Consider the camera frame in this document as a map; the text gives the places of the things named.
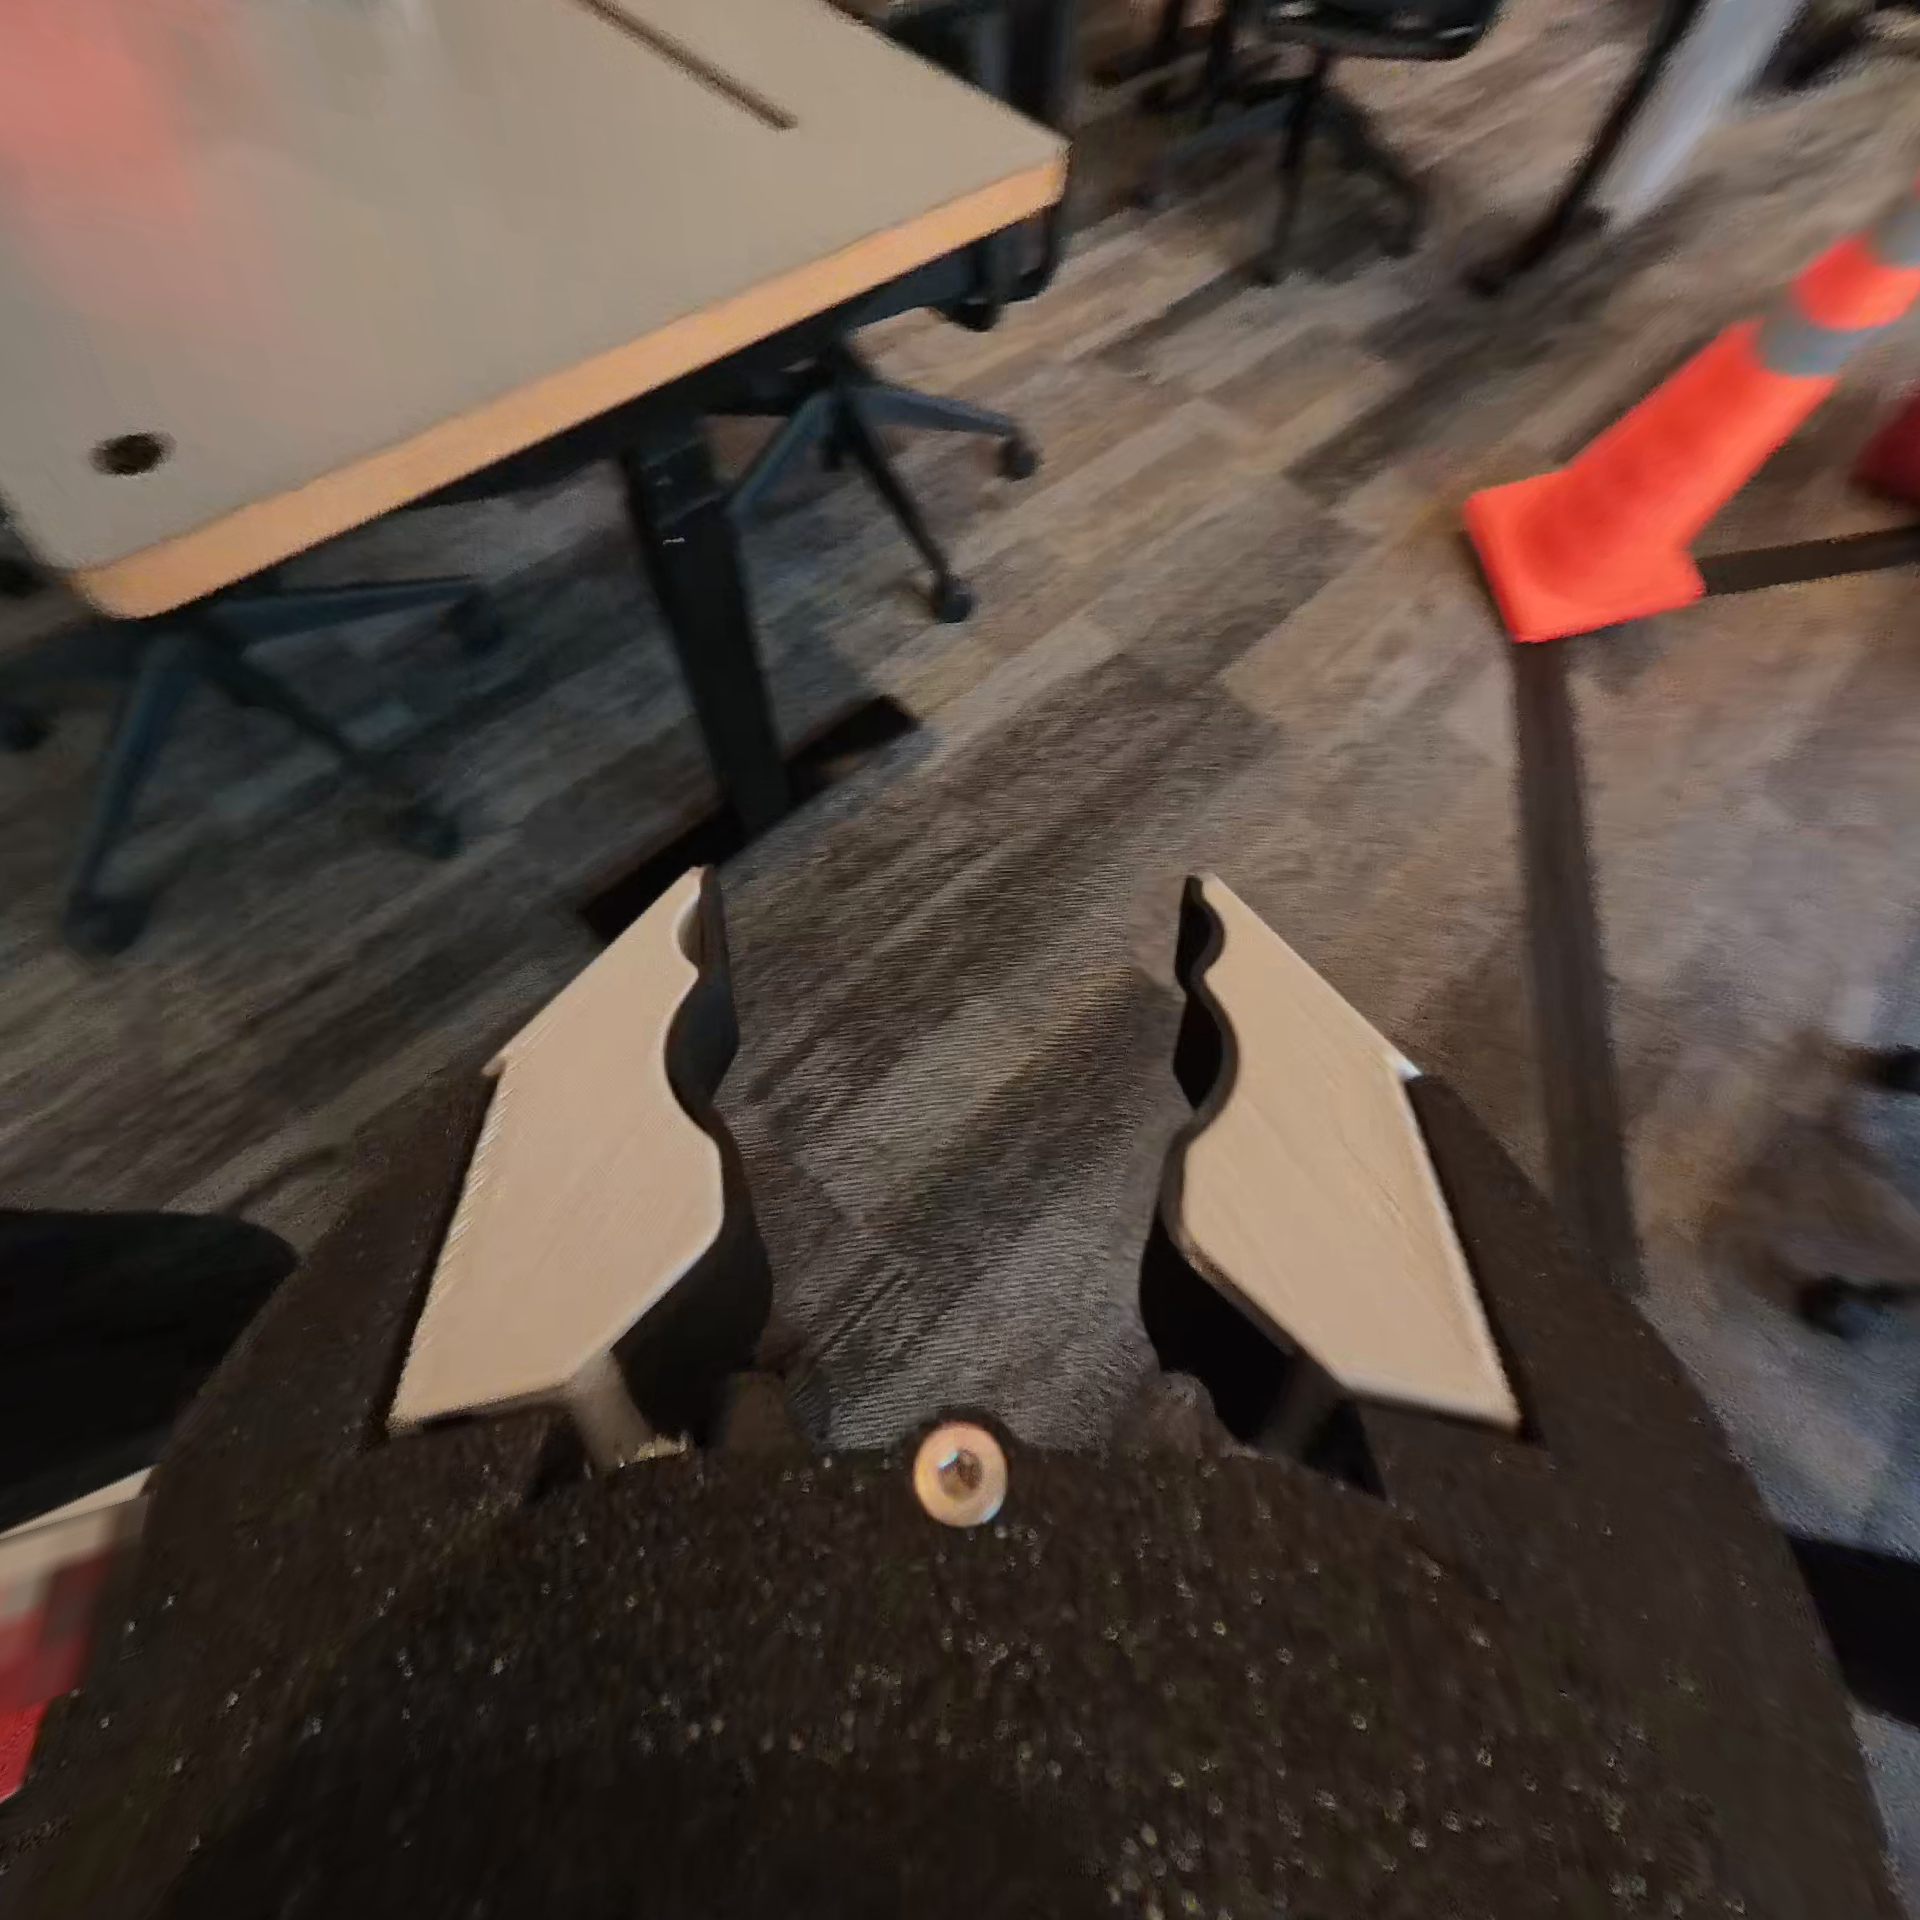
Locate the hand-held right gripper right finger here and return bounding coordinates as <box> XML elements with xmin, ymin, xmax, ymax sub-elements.
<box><xmin>1157</xmin><ymin>877</ymin><xmax>1528</xmax><ymax>1436</ymax></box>

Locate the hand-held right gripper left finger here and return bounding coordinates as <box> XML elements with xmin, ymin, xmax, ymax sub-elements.
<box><xmin>392</xmin><ymin>870</ymin><xmax>752</xmax><ymax>1436</ymax></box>

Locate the orange traffic cone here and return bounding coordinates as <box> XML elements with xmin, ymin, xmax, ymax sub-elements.
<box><xmin>1458</xmin><ymin>224</ymin><xmax>1920</xmax><ymax>648</ymax></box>

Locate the plywood edged table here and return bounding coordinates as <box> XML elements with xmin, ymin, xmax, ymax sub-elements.
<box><xmin>0</xmin><ymin>0</ymin><xmax>1077</xmax><ymax>867</ymax></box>

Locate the black office chair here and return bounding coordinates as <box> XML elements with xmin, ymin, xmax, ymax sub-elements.
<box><xmin>1197</xmin><ymin>0</ymin><xmax>1509</xmax><ymax>292</ymax></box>

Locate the black chair base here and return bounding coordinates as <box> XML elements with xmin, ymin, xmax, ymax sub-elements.
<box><xmin>0</xmin><ymin>564</ymin><xmax>520</xmax><ymax>962</ymax></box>
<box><xmin>730</xmin><ymin>325</ymin><xmax>1048</xmax><ymax>629</ymax></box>

